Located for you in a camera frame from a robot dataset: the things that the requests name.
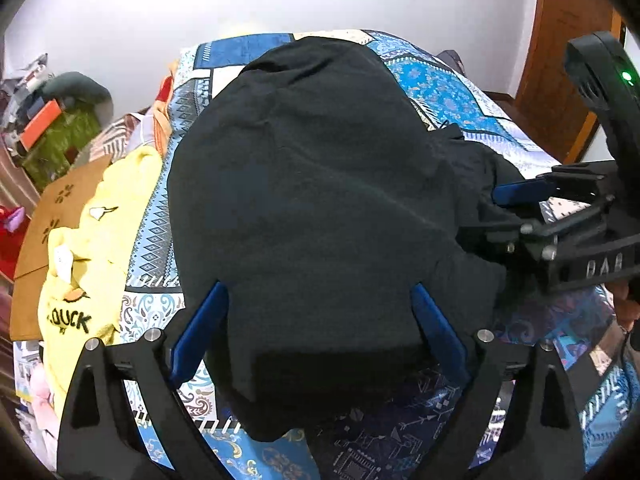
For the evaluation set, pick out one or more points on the red cloth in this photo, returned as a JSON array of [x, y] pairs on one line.
[[12, 245]]

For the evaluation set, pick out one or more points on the orange box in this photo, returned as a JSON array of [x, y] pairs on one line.
[[42, 122]]

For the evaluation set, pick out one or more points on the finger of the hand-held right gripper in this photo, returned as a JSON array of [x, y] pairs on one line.
[[535, 237], [520, 191]]

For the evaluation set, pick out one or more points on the yellow duck print garment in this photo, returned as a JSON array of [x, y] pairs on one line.
[[85, 270]]

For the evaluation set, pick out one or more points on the person's right hand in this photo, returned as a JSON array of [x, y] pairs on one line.
[[625, 307]]

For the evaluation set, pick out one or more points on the grey green cushion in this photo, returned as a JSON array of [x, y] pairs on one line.
[[80, 90]]

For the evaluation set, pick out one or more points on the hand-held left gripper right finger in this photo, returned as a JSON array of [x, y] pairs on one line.
[[440, 330]]

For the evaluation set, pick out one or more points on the grey bag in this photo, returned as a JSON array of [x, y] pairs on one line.
[[452, 60]]

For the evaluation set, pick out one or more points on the green patterned cloth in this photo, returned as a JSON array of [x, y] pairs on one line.
[[55, 145]]

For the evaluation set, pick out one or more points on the striped grey cloth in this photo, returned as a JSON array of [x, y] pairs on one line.
[[120, 132]]

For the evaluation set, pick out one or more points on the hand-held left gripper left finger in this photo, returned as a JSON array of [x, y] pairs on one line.
[[202, 325]]

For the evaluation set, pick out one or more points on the brown wooden door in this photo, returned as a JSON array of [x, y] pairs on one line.
[[560, 35]]

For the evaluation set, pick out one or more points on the black hooded jacket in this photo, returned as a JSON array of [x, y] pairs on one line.
[[310, 185]]

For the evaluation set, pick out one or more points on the orange cloth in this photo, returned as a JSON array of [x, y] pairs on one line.
[[162, 110]]

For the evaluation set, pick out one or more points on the blue patchwork bed blanket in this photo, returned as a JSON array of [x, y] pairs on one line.
[[450, 85]]

